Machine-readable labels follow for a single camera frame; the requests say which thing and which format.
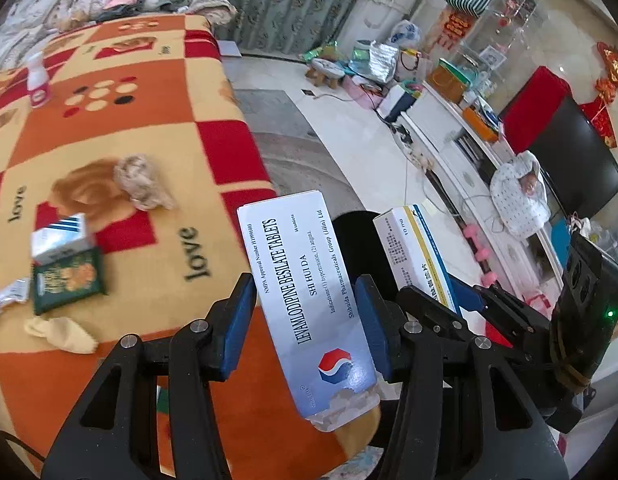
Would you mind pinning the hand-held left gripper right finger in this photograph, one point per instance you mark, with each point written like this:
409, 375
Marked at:
371, 330

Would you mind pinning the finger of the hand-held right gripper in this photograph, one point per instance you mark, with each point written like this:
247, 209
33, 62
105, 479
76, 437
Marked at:
466, 295
434, 312

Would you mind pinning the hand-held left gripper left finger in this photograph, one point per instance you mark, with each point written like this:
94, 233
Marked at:
236, 330

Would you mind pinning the pale blue medicine box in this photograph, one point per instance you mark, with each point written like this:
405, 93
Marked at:
309, 310

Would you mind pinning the white box yellow blue stripe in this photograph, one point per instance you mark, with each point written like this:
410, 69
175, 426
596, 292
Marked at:
414, 250

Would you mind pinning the black trash bin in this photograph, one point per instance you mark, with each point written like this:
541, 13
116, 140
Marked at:
354, 245

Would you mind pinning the pale yellow cloth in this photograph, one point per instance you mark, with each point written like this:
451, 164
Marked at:
64, 335

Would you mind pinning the green box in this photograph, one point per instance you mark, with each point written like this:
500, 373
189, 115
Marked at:
69, 280

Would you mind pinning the beige paper tissue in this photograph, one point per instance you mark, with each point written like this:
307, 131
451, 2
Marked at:
139, 180

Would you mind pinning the white box blue diagonal stripes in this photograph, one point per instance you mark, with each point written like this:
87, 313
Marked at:
64, 240

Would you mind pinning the pink dumbbell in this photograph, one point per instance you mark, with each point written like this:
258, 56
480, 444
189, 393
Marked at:
479, 242

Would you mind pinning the yellow paper slip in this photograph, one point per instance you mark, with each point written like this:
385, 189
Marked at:
429, 205

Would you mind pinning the white power strip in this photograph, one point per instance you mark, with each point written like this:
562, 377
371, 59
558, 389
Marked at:
420, 159

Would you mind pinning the black television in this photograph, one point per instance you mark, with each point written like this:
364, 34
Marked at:
574, 155

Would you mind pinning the orange box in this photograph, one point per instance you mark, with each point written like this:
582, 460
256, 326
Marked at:
480, 124

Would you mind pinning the white TV cabinet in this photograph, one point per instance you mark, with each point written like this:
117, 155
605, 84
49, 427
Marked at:
439, 125

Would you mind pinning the grey rug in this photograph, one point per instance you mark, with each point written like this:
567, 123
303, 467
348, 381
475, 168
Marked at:
289, 150

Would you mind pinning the white navy bag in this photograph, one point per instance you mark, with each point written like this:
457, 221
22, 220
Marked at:
396, 102

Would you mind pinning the red cloth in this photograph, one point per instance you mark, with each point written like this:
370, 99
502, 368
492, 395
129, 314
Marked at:
534, 100

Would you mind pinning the orange gift bag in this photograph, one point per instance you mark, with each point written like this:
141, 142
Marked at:
445, 82

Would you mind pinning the red orange printed blanket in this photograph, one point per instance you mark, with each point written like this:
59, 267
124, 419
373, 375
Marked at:
164, 125

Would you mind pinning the pink storage box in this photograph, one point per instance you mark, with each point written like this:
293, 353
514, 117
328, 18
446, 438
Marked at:
361, 92

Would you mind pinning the silver wrapper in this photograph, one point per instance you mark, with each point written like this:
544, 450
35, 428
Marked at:
9, 295

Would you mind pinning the red knot decoration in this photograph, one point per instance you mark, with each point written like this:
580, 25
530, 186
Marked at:
614, 70

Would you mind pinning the silver foil bag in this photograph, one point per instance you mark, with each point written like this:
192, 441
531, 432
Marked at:
384, 60

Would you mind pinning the small wooden stool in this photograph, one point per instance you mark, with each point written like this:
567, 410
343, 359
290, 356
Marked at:
325, 67

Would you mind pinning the white blue plastic bag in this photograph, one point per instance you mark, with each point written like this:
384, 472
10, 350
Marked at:
405, 35

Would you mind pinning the red hanging decoration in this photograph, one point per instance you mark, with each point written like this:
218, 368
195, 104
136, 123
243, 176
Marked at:
454, 27

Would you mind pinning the white cardboard box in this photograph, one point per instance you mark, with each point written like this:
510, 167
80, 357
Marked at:
229, 49

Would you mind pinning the green foil packets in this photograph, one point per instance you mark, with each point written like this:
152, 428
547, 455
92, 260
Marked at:
319, 53

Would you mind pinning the glass display cabinet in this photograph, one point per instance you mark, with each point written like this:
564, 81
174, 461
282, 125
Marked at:
509, 15

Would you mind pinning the white lace cover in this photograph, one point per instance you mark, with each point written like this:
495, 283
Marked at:
389, 5

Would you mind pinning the white bottle pink label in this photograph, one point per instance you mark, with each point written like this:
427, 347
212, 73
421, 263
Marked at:
39, 85

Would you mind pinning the green patterned curtain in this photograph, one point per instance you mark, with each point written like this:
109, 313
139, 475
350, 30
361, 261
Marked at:
289, 5

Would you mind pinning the folded clothes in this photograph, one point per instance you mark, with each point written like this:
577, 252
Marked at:
119, 0

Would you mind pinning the white crumpled cloth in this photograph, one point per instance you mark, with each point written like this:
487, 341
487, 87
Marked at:
14, 40

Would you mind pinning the fringed embroidered pillow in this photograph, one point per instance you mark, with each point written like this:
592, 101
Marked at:
44, 5

